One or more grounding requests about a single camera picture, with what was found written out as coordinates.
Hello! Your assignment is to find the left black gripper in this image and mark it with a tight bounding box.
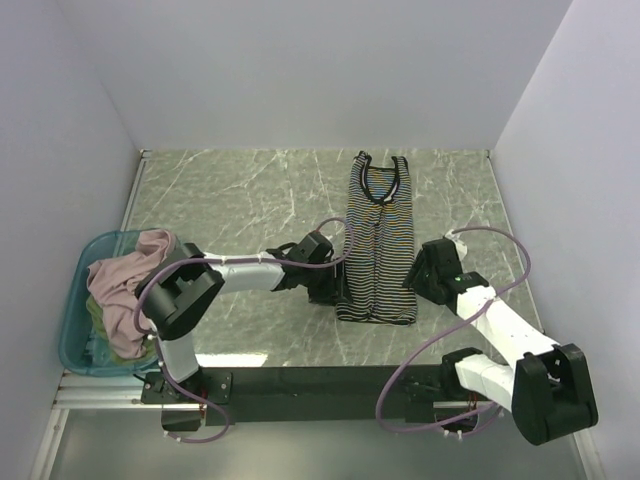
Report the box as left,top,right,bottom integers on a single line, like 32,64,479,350
302,257,353,306

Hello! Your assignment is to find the black white striped tank top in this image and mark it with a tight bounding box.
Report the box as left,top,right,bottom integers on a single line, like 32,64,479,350
336,151,418,326

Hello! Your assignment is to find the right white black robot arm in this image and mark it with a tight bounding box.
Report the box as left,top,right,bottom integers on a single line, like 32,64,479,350
404,238,599,445

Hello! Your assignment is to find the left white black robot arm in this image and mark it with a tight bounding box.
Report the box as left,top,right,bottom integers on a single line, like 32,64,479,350
134,230,353,402

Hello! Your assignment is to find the pink tank top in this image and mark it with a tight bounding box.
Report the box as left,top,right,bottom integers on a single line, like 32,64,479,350
87,229,177,361

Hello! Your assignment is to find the green tank top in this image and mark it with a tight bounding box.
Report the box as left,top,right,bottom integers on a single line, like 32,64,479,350
86,296,156,366

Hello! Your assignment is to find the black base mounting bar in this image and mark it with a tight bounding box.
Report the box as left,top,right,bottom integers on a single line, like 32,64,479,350
141,366,501,432

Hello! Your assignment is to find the teal plastic laundry basket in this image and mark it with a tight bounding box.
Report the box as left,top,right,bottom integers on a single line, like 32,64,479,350
58,230,157,377

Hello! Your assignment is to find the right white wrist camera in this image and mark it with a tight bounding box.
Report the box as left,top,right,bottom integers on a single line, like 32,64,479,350
444,230,468,261

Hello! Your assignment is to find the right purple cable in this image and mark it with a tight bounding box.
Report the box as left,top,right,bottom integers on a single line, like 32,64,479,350
374,225,534,435

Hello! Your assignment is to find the purple cable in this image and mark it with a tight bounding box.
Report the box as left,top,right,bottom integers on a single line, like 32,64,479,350
374,225,534,435
134,215,357,445

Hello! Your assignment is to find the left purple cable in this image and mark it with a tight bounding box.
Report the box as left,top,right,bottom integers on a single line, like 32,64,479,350
134,215,357,445

